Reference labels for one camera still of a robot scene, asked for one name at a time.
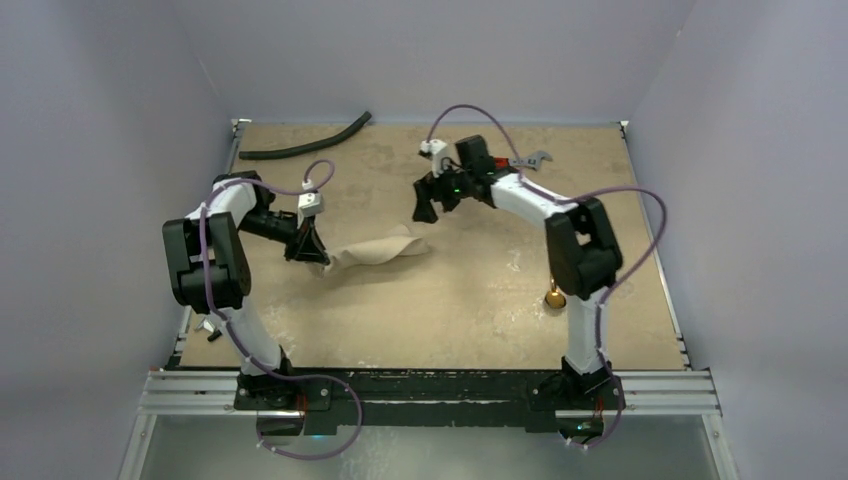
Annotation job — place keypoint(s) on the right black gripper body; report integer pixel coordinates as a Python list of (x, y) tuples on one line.
[(435, 191)]

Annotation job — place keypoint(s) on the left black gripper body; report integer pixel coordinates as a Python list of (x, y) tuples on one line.
[(285, 230)]

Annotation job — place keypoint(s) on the beige cloth napkin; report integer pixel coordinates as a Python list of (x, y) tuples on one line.
[(400, 241)]

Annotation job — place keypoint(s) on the gold spoon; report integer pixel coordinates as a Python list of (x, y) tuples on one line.
[(554, 298)]

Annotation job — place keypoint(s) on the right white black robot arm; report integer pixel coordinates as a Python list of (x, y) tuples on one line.
[(583, 253)]

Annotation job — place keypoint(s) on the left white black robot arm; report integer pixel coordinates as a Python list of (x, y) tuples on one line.
[(209, 269)]

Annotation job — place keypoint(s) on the black foam tube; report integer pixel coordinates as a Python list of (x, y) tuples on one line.
[(318, 145)]

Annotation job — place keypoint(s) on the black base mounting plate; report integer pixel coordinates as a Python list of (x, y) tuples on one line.
[(538, 401)]

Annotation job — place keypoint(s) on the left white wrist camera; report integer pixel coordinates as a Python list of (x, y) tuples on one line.
[(311, 201)]

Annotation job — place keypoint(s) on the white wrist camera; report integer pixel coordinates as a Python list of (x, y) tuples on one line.
[(438, 153), (311, 201)]

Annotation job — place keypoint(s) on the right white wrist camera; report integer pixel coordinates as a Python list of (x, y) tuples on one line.
[(438, 153)]

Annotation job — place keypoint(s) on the red handled adjustable wrench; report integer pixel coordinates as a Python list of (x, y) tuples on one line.
[(533, 161)]

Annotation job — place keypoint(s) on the left aluminium side rail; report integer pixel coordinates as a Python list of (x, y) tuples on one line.
[(190, 182)]

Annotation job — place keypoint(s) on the aluminium side rail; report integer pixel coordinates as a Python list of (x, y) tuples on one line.
[(662, 205), (190, 182)]

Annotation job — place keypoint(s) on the right aluminium side rail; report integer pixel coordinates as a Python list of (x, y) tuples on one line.
[(662, 205)]

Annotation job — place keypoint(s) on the aluminium front rail frame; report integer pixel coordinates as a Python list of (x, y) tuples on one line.
[(647, 393)]

